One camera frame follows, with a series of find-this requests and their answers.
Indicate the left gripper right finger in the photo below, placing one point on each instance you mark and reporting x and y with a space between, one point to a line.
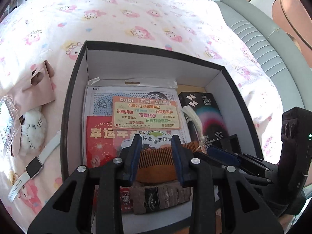
242 208

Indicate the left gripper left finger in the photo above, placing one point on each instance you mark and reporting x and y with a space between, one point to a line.
88 191

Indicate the brown wooden comb with tassel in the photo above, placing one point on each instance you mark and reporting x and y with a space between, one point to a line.
157 166

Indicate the white plush cat toy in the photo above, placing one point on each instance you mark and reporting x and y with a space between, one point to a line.
33 131

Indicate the pink fabric underwear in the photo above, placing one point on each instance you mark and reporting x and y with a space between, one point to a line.
32 91

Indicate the clear cartoon phone case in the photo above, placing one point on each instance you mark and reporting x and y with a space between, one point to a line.
10 124

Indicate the brown coffee sachet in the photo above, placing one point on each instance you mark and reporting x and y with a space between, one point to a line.
153 198

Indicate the small black box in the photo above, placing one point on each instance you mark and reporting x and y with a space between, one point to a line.
229 144

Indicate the red lucky booklet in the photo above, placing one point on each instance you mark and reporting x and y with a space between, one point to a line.
103 143

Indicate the orange babi sticker card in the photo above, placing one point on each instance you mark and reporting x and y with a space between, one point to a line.
146 114

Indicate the grey green padded headboard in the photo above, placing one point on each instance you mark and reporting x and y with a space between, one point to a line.
274 50

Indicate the black screen protector box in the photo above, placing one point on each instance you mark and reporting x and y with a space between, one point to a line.
205 106

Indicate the black cardboard storage box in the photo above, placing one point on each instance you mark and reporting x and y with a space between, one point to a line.
126 67

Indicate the pink cartoon print bedsheet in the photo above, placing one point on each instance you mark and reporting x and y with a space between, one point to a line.
55 30

